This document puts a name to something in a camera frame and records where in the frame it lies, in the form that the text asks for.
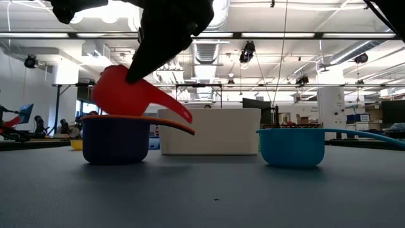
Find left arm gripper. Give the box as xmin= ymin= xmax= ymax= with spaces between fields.
xmin=125 ymin=0 xmax=215 ymax=84

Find red measuring cup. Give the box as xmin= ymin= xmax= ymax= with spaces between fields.
xmin=91 ymin=65 xmax=194 ymax=124

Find orange measuring cup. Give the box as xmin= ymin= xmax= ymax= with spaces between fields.
xmin=81 ymin=115 xmax=196 ymax=136

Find purple measuring cup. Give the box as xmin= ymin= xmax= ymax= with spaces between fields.
xmin=81 ymin=118 xmax=150 ymax=165

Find teal measuring cup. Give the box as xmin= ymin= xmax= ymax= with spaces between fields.
xmin=256 ymin=127 xmax=405 ymax=168

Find white plastic basket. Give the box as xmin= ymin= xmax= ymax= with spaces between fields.
xmin=157 ymin=108 xmax=262 ymax=156

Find blue-lit monitor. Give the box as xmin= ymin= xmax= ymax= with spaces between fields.
xmin=18 ymin=103 xmax=34 ymax=124

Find white building column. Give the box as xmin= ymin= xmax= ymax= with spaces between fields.
xmin=317 ymin=68 xmax=347 ymax=140

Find blue storage bins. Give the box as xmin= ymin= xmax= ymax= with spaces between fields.
xmin=346 ymin=113 xmax=371 ymax=124

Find large black monitor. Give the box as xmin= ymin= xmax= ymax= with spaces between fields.
xmin=381 ymin=99 xmax=405 ymax=125

